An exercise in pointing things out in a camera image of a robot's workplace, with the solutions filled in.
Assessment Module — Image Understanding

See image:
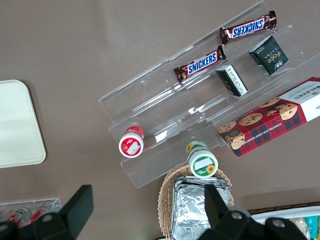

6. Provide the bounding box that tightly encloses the clear acrylic box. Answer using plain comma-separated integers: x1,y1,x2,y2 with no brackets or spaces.
0,197,62,226

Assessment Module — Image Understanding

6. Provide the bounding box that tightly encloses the foil wrapped package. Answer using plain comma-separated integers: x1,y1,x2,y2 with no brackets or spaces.
170,175,232,240

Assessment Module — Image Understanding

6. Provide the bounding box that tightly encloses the white plastic bin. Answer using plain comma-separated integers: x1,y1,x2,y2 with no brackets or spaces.
249,207,320,240

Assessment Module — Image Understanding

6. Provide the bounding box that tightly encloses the red and white can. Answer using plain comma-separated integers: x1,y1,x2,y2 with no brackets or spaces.
9,207,32,222

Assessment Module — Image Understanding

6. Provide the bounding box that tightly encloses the teal snack packet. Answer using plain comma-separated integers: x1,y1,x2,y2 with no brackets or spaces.
304,215,320,240

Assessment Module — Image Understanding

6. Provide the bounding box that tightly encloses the clear acrylic tiered stand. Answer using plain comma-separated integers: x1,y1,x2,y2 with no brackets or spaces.
98,58,221,190
168,0,320,149

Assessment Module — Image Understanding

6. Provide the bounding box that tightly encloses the cream plastic tray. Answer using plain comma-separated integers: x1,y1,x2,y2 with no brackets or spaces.
0,79,47,169

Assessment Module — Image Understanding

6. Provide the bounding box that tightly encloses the black packet with white label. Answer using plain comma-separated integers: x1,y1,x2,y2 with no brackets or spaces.
215,64,249,98

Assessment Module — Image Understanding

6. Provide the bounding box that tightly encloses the red tartan Walkers shortbread box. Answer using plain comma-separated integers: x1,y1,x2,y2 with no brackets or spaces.
216,76,320,158

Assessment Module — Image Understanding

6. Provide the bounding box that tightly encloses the red lidded yogurt cup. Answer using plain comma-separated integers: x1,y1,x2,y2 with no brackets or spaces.
118,125,146,158

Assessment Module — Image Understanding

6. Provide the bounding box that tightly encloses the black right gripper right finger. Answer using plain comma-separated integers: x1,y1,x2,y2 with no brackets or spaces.
203,183,251,231

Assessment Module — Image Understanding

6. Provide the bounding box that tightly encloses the green lidded yogurt cup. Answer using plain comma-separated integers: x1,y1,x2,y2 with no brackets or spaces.
185,140,219,179

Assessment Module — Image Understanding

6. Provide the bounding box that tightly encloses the light wicker basket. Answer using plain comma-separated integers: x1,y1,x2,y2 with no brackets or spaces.
157,163,236,240

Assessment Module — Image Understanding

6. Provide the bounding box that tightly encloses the Snickers chocolate bar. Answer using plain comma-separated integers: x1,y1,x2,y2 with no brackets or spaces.
219,10,278,46
173,45,227,84

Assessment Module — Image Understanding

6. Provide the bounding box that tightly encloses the black Face tissue packet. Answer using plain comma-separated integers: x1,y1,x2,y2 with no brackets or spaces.
248,34,290,76

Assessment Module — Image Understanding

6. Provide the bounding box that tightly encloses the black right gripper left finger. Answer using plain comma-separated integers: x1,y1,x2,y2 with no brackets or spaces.
32,184,95,240

